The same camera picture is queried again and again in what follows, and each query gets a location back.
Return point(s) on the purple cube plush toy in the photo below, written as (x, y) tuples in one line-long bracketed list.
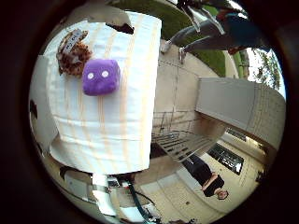
[(100, 77)]

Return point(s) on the white container box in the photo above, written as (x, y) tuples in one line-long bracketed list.
[(40, 105)]

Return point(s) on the white orange striped tablecloth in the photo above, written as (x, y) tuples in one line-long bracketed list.
[(124, 124)]

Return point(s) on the metal grate bench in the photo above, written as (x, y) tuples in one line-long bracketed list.
[(183, 143)]

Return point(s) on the person in black clothes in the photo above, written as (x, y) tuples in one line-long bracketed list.
[(207, 179)]

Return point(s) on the leopard print plush toy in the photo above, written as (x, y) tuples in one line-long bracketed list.
[(73, 57)]

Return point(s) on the metal tripod stand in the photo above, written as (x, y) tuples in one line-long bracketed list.
[(199, 15)]

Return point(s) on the person in blue top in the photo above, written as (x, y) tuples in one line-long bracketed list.
[(224, 32)]

